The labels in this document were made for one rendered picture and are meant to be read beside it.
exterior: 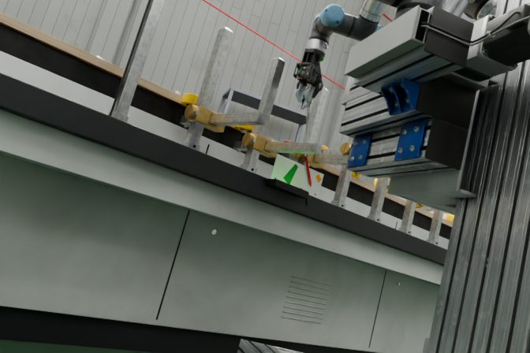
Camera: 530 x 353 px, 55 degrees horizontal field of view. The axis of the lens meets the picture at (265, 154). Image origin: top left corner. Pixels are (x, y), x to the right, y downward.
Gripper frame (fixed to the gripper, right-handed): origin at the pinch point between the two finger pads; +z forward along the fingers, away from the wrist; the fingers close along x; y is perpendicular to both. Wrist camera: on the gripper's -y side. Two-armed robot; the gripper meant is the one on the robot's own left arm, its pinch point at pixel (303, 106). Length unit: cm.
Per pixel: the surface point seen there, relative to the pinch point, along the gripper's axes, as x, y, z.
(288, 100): -249, -416, -156
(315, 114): -1.9, -14.6, -2.6
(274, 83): -9.8, 8.1, -4.9
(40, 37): -54, 69, 12
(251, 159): -9.9, 8.0, 24.3
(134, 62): -28, 56, 12
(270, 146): -5.2, 5.8, 18.2
